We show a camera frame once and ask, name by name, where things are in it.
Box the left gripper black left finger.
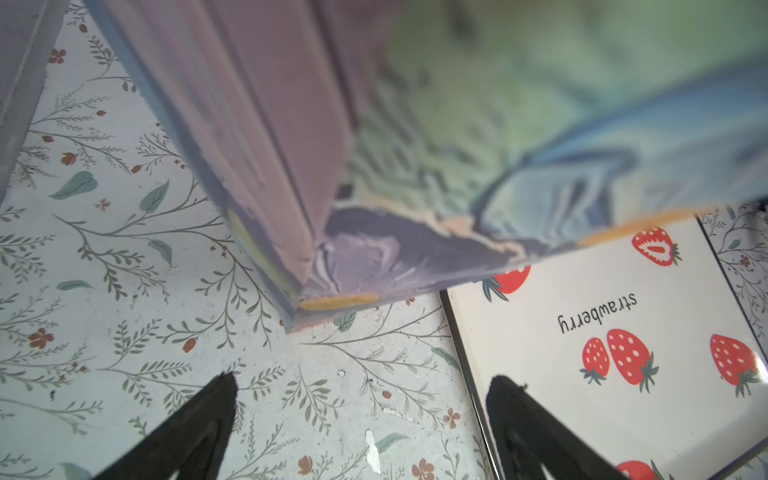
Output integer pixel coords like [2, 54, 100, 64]
[96, 373, 238, 480]

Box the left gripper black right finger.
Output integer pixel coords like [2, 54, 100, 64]
[485, 376, 625, 479]

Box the floral paper bag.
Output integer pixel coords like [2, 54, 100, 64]
[88, 1, 767, 330]

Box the white strawberry tray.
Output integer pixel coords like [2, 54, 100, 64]
[443, 218, 767, 479]

